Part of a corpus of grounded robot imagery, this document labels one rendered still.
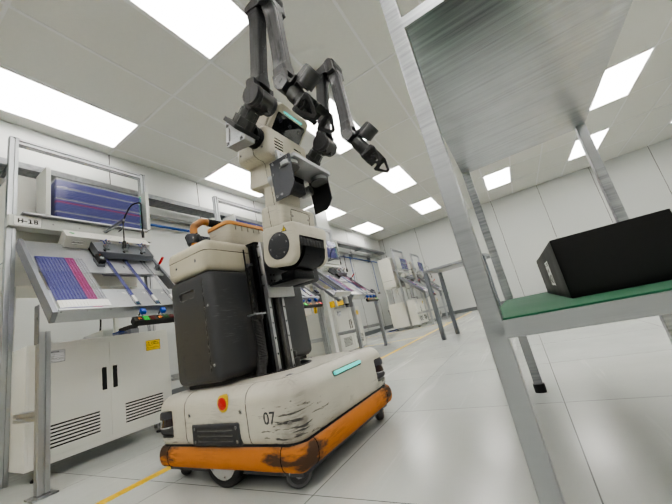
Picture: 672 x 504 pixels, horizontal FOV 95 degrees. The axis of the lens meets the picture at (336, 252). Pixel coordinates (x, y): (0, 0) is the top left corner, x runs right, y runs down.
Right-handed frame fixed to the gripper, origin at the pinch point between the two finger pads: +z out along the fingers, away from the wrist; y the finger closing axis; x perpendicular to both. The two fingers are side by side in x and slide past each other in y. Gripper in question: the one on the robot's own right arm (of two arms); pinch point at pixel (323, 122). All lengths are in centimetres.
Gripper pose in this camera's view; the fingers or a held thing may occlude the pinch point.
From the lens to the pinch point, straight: 102.9
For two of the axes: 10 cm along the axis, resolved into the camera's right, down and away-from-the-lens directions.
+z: 5.3, 7.1, -4.7
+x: -6.4, 7.0, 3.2
